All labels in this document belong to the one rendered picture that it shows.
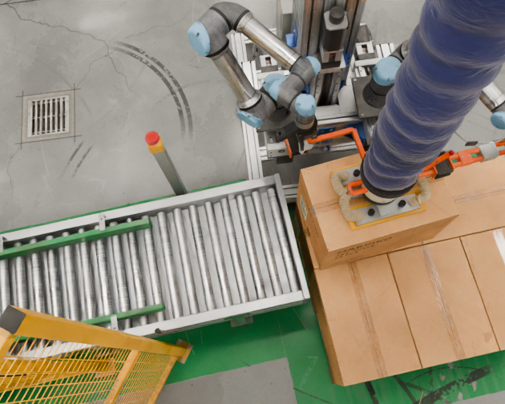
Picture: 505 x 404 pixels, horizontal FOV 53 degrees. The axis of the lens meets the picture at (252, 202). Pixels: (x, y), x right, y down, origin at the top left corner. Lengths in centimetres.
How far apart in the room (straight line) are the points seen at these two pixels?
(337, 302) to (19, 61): 297
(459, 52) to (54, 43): 348
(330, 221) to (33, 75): 272
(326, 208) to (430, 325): 89
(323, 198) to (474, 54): 118
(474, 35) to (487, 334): 192
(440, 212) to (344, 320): 76
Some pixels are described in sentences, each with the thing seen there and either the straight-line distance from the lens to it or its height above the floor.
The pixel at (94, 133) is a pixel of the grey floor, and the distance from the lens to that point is 378.
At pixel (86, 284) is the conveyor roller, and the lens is 286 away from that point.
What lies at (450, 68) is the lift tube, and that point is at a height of 216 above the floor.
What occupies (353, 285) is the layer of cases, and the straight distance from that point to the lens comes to 271.
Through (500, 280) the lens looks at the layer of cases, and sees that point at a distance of 293.
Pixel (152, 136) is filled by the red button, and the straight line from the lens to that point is 246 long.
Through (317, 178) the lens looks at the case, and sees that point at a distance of 228.
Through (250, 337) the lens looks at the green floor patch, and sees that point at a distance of 320.
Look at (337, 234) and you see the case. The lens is 220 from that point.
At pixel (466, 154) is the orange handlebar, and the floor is 121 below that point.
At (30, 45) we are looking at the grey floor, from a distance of 436.
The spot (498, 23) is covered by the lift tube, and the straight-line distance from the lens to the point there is 116.
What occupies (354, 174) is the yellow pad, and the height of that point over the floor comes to 112.
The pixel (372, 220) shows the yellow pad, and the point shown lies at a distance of 222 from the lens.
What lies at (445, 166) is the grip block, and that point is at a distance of 225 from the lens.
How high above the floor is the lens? 319
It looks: 72 degrees down
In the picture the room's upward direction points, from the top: 8 degrees counter-clockwise
